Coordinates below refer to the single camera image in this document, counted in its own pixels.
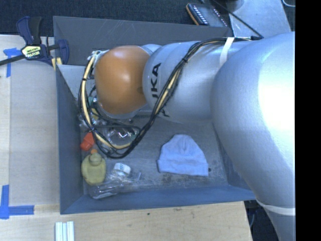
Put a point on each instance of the white tape roll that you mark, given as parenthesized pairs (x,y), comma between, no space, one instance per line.
(122,169)

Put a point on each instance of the orange-red plastic piece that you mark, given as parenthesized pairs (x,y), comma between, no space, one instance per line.
(87,142)

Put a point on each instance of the clear plastic bottle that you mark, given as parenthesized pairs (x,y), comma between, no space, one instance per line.
(104,189)

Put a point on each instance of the grey metal bin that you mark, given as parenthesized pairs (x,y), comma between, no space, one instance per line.
(160,192)

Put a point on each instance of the white cloth hat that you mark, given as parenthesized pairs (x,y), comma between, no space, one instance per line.
(183,157)

